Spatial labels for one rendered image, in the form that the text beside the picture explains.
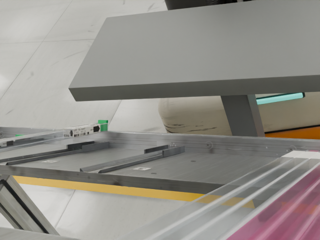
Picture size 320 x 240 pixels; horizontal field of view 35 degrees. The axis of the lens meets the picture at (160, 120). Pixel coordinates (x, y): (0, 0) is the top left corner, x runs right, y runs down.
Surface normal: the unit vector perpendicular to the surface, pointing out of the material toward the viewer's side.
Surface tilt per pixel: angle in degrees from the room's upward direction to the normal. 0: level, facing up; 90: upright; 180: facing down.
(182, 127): 90
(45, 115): 0
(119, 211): 0
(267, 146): 46
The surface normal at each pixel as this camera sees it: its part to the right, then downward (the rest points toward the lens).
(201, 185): -0.44, 0.04
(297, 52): -0.30, -0.69
